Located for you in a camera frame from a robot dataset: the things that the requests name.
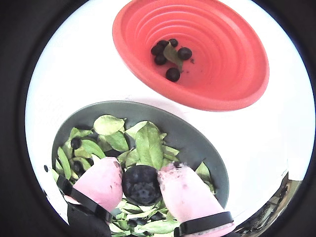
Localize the single green leaf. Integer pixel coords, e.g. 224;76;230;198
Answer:
162;41;185;72

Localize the pink tipped gripper finger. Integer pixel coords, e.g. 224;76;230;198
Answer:
56;157;123;237
157;162;235;237

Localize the red collapsible silicone cup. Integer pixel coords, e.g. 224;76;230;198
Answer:
112;0;270;112

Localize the pile of green leaves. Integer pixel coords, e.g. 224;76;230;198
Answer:
50;115;217;237

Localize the dark grey round bowl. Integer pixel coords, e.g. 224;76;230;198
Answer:
51;100;230;237

